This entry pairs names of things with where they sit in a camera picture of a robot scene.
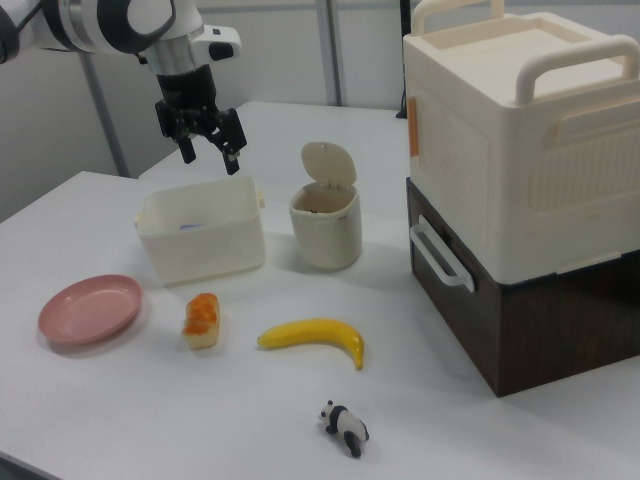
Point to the pink round plate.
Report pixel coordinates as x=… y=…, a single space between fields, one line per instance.
x=90 y=310

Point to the beige mini trash can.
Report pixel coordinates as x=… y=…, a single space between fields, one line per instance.
x=327 y=235

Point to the dark brown drawer cabinet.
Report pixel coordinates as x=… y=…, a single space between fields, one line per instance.
x=550 y=330

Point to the yellow banana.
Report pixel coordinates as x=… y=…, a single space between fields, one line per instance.
x=320 y=332

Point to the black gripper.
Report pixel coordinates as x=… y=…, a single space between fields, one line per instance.
x=187 y=100

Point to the small panda toy figure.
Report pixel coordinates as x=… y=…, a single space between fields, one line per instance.
x=345 y=425

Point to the white rectangular plastic bin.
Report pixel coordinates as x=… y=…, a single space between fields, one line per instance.
x=205 y=250

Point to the orange glazed bread loaf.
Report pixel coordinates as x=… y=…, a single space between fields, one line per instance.
x=202 y=322

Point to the grey metal pole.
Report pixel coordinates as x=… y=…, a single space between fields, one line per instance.
x=336 y=50

